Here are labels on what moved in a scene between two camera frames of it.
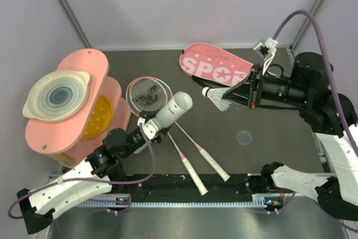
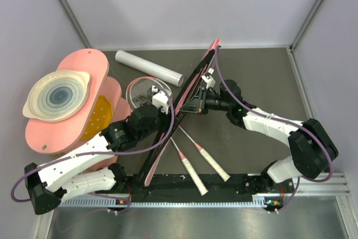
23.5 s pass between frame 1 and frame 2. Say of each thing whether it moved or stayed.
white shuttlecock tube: moved
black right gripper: moved
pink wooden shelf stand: stayed
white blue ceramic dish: stayed
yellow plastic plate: stayed
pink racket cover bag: moved
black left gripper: moved
